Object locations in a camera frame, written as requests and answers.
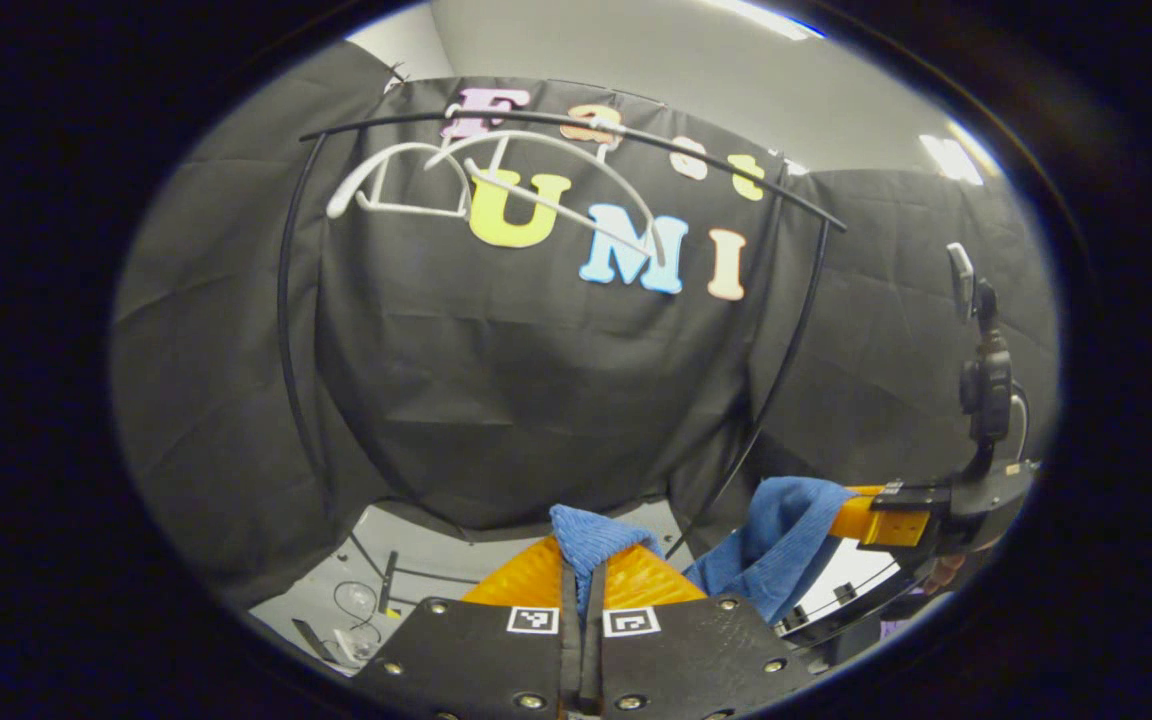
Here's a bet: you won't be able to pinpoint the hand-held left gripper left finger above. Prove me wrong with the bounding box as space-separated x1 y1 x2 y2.
351 535 585 720

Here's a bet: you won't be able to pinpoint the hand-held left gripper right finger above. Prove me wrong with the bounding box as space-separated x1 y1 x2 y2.
582 540 817 720

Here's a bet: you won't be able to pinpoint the black backdrop cloth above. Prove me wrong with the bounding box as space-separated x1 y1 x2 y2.
111 40 1062 611

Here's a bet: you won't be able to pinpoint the thin floor cable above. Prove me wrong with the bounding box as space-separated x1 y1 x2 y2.
333 580 383 646

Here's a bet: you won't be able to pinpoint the blue jacket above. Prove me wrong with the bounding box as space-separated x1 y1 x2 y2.
548 476 859 626

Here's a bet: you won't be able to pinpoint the ceiling light panel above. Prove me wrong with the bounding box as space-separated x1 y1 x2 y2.
706 0 827 41
921 130 989 187

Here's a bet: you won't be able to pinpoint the white clothes hanger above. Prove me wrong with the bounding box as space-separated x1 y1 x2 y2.
326 140 477 221
446 128 669 267

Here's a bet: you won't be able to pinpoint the black clothes rack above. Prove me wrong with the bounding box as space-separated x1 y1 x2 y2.
276 108 849 616

